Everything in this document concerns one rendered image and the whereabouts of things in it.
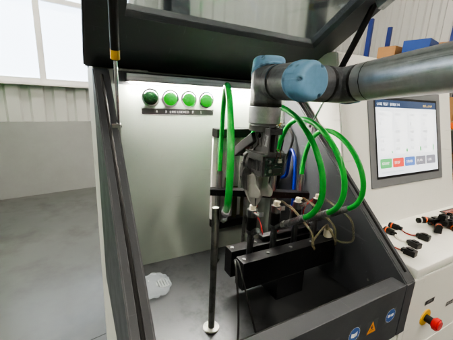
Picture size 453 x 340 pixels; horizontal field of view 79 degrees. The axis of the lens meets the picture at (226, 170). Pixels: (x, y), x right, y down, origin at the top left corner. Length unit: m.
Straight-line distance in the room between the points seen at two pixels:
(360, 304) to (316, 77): 0.51
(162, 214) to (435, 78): 0.79
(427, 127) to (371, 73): 0.82
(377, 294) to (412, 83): 0.49
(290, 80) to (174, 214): 0.62
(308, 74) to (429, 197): 0.97
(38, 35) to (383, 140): 4.11
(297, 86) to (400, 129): 0.74
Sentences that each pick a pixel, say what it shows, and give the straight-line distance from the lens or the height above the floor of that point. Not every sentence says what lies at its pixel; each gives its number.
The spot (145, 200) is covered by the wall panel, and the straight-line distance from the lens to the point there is 0.93.
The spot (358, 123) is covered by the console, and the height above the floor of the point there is 1.33.
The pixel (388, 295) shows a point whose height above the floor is 0.94.
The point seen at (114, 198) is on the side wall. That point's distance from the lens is 0.60.
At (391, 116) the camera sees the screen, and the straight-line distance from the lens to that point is 1.18.
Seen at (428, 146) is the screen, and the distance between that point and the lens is 1.39.
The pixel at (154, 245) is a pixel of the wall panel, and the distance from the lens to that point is 1.00.
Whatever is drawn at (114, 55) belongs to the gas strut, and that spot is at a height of 1.46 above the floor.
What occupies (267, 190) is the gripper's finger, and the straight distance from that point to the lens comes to 0.71.
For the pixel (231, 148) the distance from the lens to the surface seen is 0.51.
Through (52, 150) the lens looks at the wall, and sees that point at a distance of 4.51.
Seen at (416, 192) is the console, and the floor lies 1.06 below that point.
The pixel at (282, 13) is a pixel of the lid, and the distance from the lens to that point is 0.84.
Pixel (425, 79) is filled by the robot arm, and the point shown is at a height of 1.43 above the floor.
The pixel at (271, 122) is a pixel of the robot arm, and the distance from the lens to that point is 0.64.
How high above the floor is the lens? 1.38
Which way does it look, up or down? 14 degrees down
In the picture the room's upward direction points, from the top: 3 degrees clockwise
